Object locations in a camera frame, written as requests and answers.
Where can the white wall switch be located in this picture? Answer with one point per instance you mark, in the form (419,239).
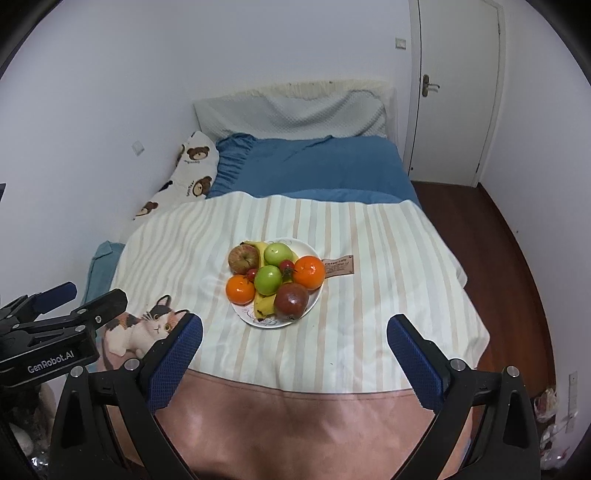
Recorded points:
(400,43)

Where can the white plate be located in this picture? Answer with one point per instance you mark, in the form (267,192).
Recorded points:
(302,248)

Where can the red and yellow apple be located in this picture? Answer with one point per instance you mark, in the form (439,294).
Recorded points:
(242,258)

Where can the bear print pillow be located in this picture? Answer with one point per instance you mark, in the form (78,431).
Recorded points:
(194,161)

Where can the crumpled plastic bags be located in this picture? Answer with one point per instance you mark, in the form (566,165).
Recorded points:
(549,410)

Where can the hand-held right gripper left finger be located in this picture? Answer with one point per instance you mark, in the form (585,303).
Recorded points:
(175,364)

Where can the green apple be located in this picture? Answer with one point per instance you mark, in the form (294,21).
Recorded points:
(278,254)
(268,279)

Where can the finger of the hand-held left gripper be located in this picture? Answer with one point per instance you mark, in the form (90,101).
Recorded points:
(92,309)
(57,293)

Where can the dark red apple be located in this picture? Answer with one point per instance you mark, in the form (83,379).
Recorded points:
(291,300)

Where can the white door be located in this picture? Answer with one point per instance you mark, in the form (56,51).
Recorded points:
(457,115)

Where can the striped cat print blanket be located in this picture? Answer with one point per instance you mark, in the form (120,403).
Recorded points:
(369,300)

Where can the white quilted pillow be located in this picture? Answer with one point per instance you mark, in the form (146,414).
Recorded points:
(295,110)

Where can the white wall outlet strip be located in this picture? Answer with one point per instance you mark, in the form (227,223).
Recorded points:
(572,401)

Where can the teal folded cloth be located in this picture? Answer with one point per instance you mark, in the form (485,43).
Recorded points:
(101,272)

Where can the yellow banana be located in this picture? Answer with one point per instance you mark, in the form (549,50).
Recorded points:
(262,307)

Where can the white wall socket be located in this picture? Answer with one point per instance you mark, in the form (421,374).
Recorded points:
(137,148)

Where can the orange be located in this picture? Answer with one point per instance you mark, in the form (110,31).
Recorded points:
(309,272)
(240,289)

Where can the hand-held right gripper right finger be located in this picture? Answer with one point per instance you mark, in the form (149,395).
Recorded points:
(415,364)

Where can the blue duvet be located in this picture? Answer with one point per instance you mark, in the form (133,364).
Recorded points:
(323,166)

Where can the red cherry tomato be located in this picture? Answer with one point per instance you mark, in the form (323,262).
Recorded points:
(286,265)
(251,274)

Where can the brown leather blanket label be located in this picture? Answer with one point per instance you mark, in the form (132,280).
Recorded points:
(338,267)

